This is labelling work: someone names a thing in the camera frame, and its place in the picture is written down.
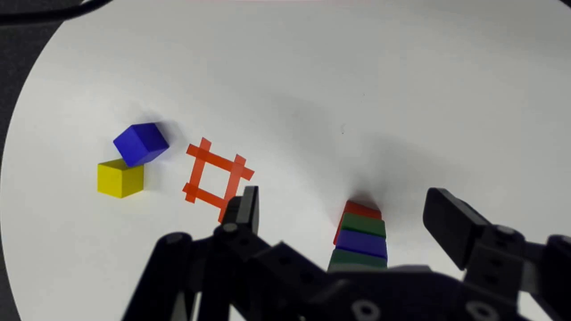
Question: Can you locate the blue toy block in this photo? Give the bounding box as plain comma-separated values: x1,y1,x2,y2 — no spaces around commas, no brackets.
110,121,171,169
332,226,391,260

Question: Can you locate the yellow toy block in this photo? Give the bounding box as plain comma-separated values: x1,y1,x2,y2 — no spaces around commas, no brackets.
96,156,146,199

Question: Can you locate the orange toy block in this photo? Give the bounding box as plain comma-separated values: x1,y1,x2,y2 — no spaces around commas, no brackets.
341,197,383,222

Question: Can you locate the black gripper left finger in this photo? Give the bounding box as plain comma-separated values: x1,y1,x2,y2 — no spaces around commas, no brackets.
121,183,326,321

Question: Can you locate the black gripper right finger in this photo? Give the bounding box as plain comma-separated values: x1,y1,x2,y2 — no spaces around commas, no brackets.
423,187,571,321

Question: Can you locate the orange tape grid mark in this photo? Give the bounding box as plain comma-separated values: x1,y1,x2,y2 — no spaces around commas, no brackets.
180,135,257,222

